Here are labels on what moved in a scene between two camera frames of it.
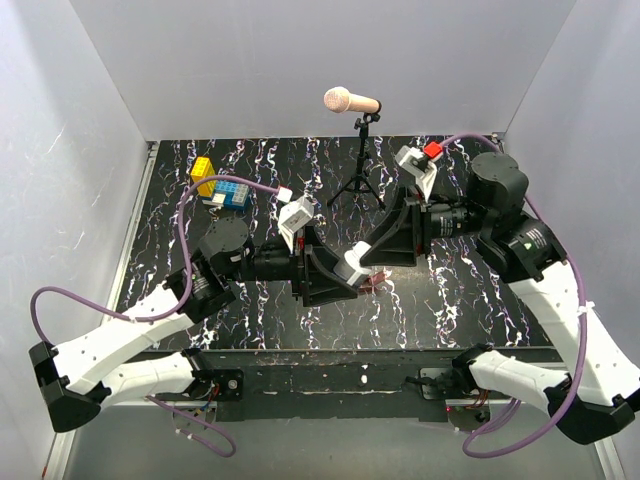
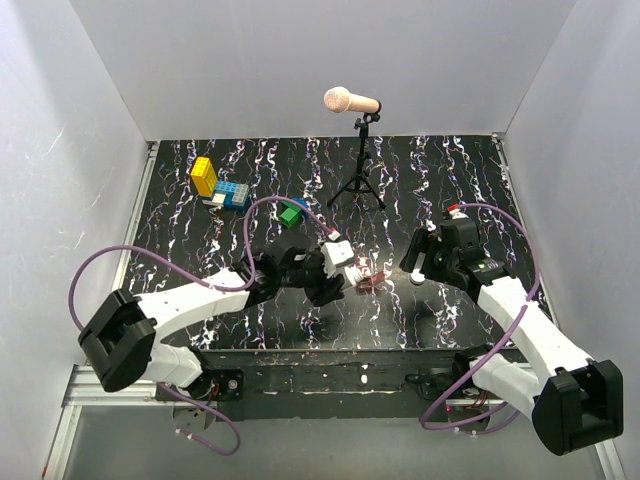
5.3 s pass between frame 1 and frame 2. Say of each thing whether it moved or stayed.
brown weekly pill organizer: stayed
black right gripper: moved
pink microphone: stayed
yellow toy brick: stayed
